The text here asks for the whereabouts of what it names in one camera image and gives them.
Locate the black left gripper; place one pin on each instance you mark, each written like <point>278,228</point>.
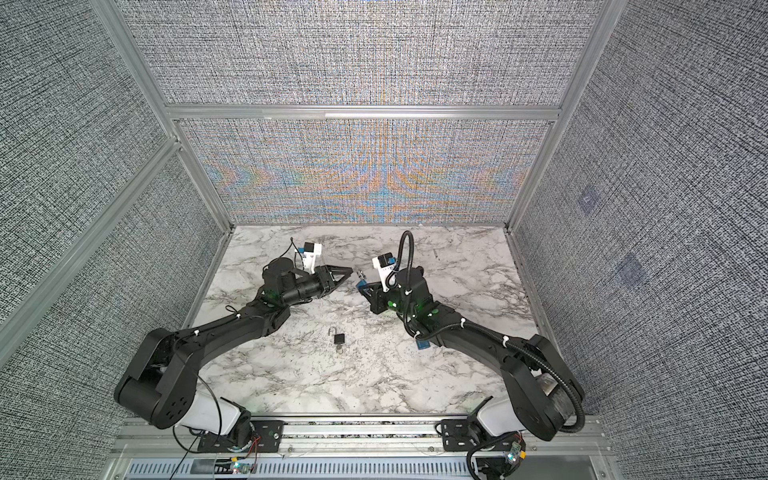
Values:
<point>325,279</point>

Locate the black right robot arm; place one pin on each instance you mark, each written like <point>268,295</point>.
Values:
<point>543,392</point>

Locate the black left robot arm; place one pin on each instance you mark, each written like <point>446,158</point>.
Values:
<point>160,382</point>

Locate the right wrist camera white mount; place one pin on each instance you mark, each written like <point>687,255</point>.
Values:
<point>386,266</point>

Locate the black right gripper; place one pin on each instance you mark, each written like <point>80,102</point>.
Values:
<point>375,290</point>

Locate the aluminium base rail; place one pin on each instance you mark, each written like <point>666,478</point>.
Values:
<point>353,446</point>

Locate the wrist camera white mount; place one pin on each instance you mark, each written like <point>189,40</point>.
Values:
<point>386,266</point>
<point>309,255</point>

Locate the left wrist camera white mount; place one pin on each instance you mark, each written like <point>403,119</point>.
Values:
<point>309,255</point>

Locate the black padlock with key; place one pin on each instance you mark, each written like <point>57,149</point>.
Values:
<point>339,339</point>

